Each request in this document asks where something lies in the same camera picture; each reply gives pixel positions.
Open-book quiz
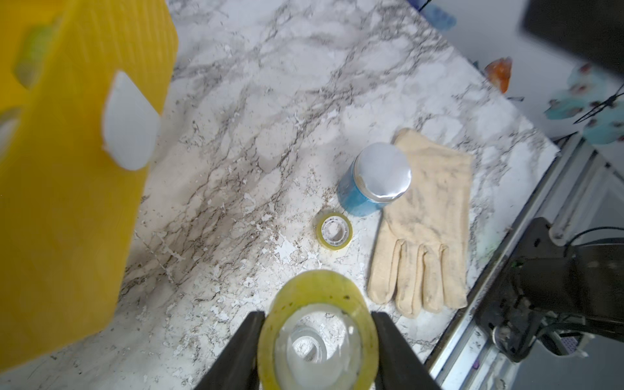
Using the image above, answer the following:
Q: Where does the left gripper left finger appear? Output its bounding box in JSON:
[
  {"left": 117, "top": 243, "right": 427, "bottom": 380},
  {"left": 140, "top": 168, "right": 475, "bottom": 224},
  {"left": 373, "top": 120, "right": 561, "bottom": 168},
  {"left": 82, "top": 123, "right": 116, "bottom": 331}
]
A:
[{"left": 195, "top": 311, "right": 266, "bottom": 390}]

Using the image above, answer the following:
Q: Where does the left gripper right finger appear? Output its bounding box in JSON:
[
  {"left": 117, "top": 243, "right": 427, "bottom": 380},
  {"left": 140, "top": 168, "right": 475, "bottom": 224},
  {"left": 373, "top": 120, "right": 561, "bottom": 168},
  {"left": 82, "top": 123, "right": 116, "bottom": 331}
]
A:
[{"left": 371, "top": 311, "right": 439, "bottom": 390}]

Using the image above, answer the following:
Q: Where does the yellow-green tape roll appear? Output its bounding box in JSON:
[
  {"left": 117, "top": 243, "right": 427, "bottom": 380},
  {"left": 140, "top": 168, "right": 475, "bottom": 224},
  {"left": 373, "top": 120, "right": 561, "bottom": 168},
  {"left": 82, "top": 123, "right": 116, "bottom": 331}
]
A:
[
  {"left": 315, "top": 213, "right": 353, "bottom": 251},
  {"left": 257, "top": 270, "right": 379, "bottom": 389}
]

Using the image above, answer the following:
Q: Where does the yellow top drawer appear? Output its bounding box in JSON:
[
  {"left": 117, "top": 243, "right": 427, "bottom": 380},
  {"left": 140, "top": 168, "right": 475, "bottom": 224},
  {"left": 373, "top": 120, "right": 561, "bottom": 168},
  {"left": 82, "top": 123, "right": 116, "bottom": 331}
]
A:
[{"left": 1, "top": 1, "right": 178, "bottom": 371}]

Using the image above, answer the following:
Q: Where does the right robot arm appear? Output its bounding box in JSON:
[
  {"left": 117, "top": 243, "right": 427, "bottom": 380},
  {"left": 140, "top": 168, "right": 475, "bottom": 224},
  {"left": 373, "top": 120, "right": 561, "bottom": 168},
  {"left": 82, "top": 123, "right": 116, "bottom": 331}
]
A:
[{"left": 474, "top": 218, "right": 623, "bottom": 362}]

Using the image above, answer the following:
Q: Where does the clear tape roll top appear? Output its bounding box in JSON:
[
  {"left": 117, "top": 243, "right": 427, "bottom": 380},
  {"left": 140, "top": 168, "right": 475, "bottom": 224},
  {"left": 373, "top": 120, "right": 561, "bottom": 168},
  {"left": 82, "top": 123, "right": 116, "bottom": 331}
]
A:
[{"left": 290, "top": 326, "right": 328, "bottom": 363}]

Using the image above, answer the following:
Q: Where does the cream work glove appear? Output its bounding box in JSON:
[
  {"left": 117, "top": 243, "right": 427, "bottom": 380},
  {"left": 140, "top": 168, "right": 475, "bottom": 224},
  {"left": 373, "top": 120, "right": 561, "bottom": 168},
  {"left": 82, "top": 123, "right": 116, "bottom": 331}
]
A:
[{"left": 367, "top": 128, "right": 473, "bottom": 318}]

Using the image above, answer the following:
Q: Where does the aluminium front rail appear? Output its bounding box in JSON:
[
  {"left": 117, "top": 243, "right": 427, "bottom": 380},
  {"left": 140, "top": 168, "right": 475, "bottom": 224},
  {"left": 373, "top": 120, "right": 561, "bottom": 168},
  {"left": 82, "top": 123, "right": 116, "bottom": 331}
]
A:
[{"left": 427, "top": 134, "right": 623, "bottom": 389}]

